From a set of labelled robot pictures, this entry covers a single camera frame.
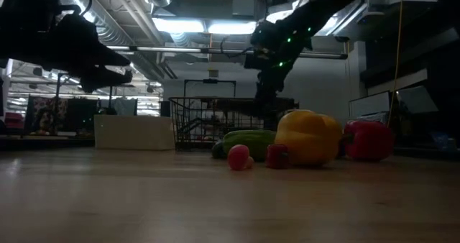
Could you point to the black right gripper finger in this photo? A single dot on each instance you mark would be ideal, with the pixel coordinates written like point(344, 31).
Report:
point(276, 103)
point(262, 101)

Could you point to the white angled panel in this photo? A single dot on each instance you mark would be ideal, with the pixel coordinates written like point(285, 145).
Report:
point(370, 104)

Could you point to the small pink-red round fruit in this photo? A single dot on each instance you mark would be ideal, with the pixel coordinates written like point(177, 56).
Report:
point(238, 157)

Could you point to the small red fruit with stem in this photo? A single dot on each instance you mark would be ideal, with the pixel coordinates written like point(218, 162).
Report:
point(277, 156)

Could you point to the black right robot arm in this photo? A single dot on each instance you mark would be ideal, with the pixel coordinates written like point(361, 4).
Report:
point(330, 2)

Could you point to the yellow bell pepper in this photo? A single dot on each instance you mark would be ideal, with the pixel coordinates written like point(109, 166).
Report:
point(309, 138)

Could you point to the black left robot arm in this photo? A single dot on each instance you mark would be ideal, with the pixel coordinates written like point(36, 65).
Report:
point(21, 20)

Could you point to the light green cucumber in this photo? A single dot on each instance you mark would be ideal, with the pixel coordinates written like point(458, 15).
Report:
point(251, 142)

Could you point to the long horizontal metal bar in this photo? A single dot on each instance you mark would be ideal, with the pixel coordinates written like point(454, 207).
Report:
point(179, 49)

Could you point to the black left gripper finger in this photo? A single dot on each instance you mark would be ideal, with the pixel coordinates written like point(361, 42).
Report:
point(113, 59)
point(104, 79)

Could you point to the floral patterned curtain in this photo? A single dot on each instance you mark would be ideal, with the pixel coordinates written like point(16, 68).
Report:
point(46, 113)

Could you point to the red bell pepper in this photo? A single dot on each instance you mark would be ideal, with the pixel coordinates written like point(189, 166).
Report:
point(370, 140)

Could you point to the white plastic bin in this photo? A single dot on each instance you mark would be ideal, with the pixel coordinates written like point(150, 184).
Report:
point(133, 131)

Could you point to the grey ceiling box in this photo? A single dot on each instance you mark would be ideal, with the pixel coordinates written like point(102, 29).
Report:
point(243, 5)

